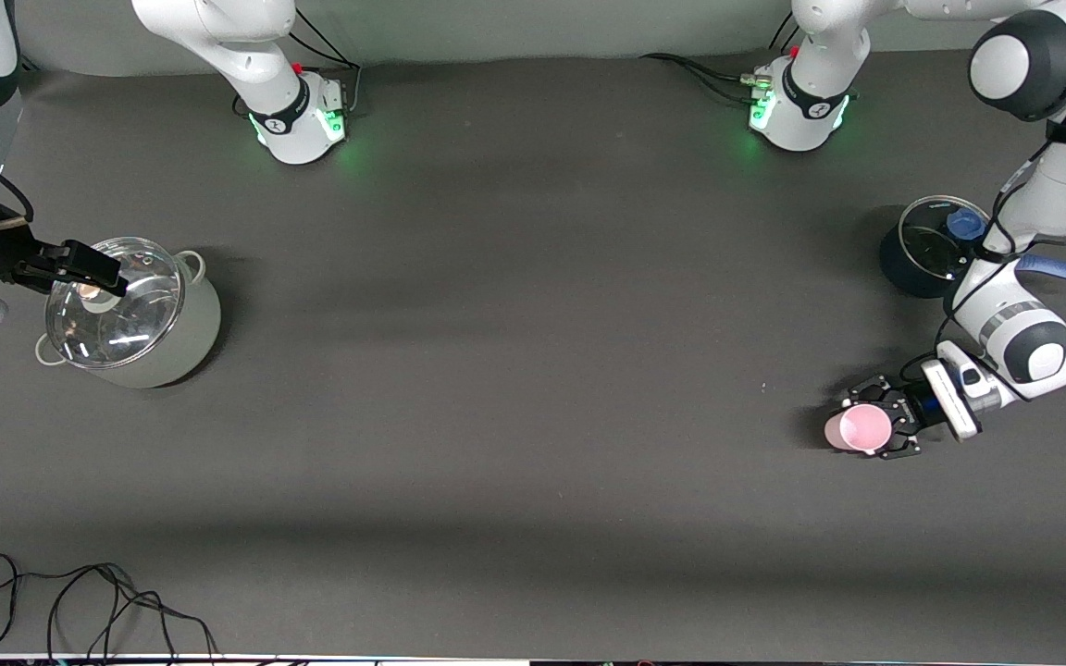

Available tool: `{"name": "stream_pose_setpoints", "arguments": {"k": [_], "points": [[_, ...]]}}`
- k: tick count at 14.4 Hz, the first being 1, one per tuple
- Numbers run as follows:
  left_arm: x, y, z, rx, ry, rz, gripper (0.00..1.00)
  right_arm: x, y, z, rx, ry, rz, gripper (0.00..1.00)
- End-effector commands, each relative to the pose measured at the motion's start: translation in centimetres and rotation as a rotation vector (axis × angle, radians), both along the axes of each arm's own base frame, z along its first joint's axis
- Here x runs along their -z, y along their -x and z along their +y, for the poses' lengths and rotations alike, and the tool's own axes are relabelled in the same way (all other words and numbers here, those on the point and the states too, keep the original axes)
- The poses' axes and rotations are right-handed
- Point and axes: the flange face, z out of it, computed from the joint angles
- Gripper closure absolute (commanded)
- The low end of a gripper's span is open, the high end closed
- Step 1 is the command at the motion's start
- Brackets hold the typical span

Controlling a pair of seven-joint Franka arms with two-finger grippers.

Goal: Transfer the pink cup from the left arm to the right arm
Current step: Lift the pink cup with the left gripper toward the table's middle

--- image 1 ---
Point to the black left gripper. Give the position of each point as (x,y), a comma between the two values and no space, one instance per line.
(910,411)

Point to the pink plastic cup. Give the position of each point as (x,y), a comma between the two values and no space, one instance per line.
(857,427)

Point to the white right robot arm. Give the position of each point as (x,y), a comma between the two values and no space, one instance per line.
(246,46)

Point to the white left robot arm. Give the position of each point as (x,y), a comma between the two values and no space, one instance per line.
(1042,342)

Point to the glass lid with copper knob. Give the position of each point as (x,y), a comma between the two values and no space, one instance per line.
(126,333)

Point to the pale green cooking pot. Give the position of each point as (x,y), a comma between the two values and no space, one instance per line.
(191,333)

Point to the dark blue saucepan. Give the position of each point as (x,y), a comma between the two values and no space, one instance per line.
(903,277)

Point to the glass lid with blue knob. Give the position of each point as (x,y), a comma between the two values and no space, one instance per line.
(926,245)

